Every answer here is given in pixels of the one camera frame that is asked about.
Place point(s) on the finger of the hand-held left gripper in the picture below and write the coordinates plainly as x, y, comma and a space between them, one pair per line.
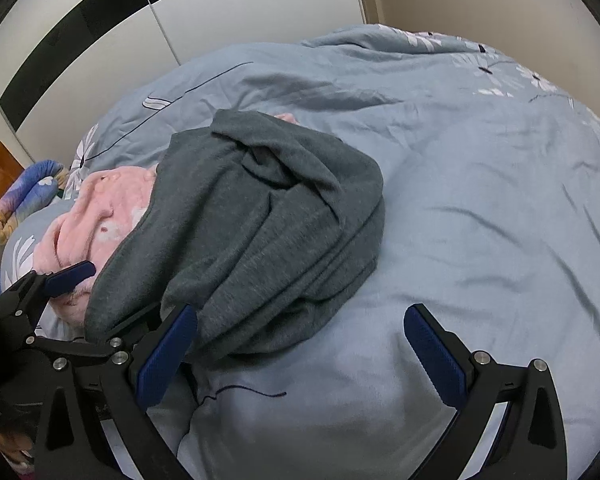
130, 327
70, 276

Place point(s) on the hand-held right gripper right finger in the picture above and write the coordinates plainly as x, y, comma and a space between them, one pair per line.
432, 355

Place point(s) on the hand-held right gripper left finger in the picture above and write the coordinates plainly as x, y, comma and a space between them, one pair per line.
162, 360

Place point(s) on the grey knit garment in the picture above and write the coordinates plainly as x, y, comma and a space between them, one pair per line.
260, 220

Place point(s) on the pink fleece garment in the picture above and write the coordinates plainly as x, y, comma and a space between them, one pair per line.
100, 205

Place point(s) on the dark thread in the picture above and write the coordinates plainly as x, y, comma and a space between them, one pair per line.
240, 387

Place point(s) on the colourful floral blanket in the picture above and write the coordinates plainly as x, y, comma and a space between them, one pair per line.
30, 185

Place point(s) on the blue floral duvet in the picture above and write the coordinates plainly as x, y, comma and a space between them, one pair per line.
455, 210

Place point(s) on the white wardrobe with black stripe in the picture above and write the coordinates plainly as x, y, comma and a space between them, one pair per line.
230, 10

